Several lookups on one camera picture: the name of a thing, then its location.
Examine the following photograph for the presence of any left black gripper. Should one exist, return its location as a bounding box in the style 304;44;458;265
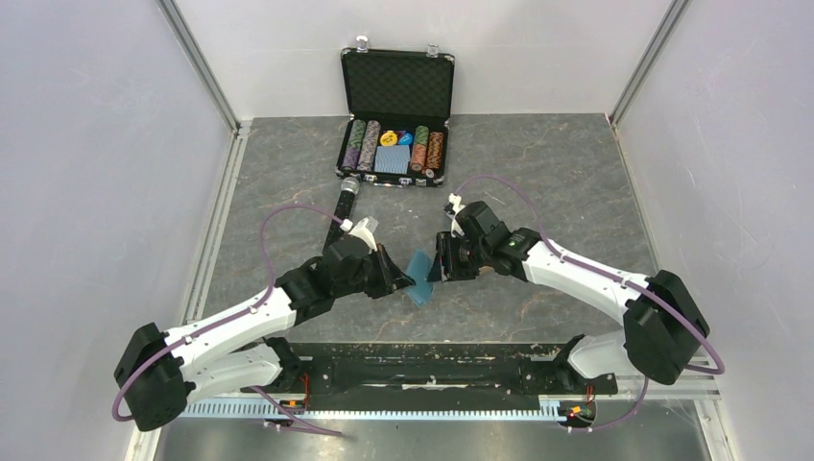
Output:
334;243;416;300

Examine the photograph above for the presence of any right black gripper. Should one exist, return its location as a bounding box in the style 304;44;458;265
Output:
428;230;490;282

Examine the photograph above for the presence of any light blue card holder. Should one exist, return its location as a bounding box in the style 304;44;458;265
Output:
404;249;433;307

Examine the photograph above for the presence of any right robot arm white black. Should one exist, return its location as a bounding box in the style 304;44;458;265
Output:
427;194;709;392

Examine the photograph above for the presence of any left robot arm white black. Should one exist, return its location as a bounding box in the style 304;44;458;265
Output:
111;235;416;432

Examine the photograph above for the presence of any blue playing card deck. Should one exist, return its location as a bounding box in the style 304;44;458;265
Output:
373;145;411;175

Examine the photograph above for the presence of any black microphone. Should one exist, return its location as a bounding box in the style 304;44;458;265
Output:
323;177;360;250

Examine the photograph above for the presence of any brown orange chip stack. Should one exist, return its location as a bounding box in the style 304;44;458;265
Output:
425;132;444;170

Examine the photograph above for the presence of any pink grey chip stack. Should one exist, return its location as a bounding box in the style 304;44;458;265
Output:
356;120;381;171

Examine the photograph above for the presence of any green purple chip stack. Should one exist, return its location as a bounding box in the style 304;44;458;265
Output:
341;120;367;171

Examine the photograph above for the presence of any yellow dealer chip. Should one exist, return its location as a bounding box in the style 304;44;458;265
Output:
379;131;399;147

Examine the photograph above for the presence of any green orange chip stack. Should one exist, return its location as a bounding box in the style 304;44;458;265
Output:
410;126;430;174

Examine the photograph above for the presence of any black poker chip case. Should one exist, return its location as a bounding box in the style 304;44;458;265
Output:
335;36;456;187

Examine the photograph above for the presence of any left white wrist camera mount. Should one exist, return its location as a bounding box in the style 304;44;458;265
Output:
340;216;378;252

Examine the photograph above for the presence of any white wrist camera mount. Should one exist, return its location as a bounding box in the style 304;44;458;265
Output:
443;193;465;237
340;216;378;252

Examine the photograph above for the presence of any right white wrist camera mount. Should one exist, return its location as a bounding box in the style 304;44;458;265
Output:
443;193;465;237

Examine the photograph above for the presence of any white slotted cable duct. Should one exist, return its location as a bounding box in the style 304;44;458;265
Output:
180;397;594;424

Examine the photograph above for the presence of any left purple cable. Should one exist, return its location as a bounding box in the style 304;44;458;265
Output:
111;203;354;423

